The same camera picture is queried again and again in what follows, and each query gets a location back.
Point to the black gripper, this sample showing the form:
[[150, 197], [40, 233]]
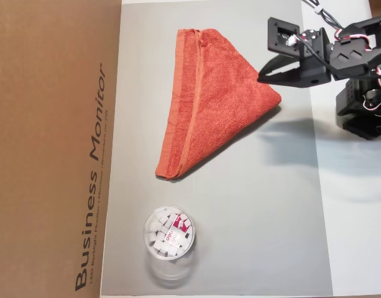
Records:
[[309, 74]]

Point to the orange terry towel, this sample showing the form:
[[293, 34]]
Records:
[[215, 105]]

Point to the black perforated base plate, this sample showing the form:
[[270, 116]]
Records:
[[364, 128]]

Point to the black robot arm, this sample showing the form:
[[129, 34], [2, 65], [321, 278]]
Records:
[[361, 62]]

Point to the brown cardboard monitor box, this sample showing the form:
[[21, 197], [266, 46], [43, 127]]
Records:
[[38, 155]]

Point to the clear plastic jar with erasers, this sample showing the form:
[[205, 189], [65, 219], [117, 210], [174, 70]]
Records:
[[168, 236]]

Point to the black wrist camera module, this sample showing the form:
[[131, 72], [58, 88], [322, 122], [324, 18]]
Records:
[[283, 37]]

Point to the grey desk mat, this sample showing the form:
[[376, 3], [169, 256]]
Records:
[[255, 217]]

